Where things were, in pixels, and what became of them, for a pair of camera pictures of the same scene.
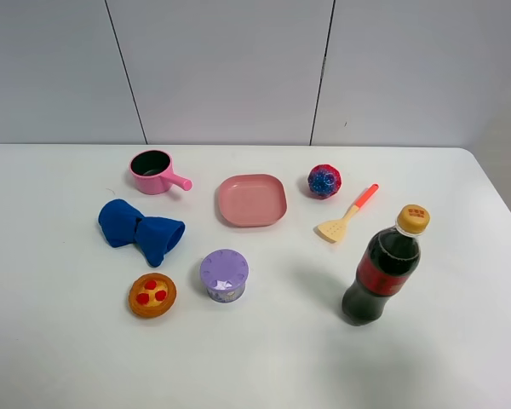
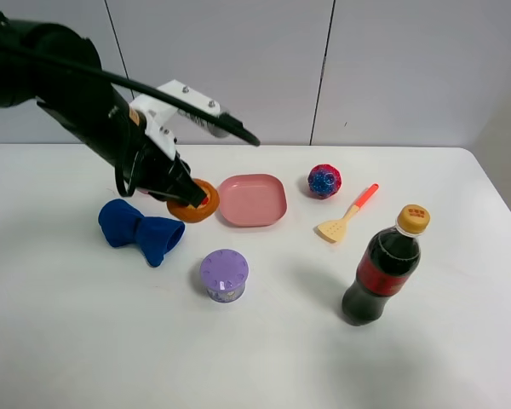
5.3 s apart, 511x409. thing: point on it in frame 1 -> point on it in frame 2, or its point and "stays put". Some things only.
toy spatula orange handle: [335, 230] stays put
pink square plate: [252, 199] stays put
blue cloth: [123, 225] stays put
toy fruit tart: [152, 295] -> [192, 214]
